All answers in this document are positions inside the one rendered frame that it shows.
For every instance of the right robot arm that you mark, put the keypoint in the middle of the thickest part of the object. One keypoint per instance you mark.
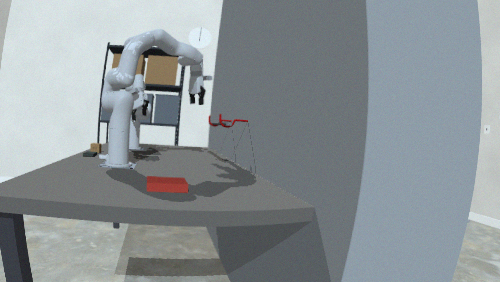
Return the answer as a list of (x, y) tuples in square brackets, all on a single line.
[(121, 103)]

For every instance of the small brown cardboard box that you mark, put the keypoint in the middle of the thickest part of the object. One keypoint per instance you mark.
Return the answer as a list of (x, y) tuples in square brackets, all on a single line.
[(95, 147)]

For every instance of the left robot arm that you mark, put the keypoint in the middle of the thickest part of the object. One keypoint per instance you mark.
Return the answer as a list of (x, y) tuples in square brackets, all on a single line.
[(134, 136)]

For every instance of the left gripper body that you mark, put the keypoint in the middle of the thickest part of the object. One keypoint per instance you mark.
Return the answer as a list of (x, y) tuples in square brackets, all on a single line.
[(138, 100)]

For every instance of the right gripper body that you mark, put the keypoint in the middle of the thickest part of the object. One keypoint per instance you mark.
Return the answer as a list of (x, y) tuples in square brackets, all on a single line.
[(194, 84)]

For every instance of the red rectangular block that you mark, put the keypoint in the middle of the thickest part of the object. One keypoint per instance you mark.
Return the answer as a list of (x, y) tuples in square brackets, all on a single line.
[(167, 184)]

